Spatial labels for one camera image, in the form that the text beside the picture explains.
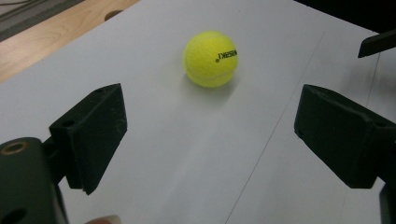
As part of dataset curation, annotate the yellow tennis ball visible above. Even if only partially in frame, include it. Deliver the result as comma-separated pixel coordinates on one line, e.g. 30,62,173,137
182,30,239,89

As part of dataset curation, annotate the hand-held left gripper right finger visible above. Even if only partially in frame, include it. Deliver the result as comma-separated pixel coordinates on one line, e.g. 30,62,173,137
293,83,396,189

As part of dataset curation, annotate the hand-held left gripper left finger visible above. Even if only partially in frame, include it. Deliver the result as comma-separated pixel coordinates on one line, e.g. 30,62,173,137
49,82,129,196

